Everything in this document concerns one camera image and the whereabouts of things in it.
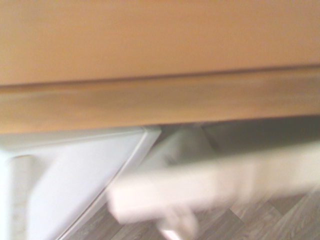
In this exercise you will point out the white cabinet door with knob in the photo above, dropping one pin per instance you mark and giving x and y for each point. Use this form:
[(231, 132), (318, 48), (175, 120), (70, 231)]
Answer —
[(190, 190)]

